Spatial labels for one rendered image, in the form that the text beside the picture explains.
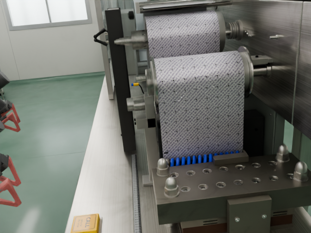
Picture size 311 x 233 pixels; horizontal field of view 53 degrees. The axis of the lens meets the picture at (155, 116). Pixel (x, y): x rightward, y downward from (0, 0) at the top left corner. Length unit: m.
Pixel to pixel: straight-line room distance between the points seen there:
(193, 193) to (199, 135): 0.19
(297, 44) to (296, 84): 0.09
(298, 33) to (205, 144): 0.37
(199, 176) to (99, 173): 0.44
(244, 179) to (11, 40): 6.24
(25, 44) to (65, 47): 0.74
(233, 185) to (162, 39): 0.51
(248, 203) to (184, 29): 0.58
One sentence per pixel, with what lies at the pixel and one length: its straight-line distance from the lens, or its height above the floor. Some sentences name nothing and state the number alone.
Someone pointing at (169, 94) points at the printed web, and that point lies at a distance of 0.84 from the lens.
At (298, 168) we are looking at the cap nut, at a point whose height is 1.06.
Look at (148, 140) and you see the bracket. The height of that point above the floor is 1.06.
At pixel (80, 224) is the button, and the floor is 0.92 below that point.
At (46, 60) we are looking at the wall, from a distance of 6.67.
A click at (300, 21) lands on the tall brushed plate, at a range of 0.81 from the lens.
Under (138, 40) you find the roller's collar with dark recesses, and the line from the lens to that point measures 1.09.
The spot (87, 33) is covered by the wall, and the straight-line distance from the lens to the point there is 6.44.
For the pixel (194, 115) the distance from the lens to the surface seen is 0.87.
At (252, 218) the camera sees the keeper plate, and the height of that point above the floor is 0.97.
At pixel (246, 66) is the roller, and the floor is 1.28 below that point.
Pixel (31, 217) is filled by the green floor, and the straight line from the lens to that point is 2.62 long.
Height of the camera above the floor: 1.49
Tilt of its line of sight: 22 degrees down
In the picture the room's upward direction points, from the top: 5 degrees counter-clockwise
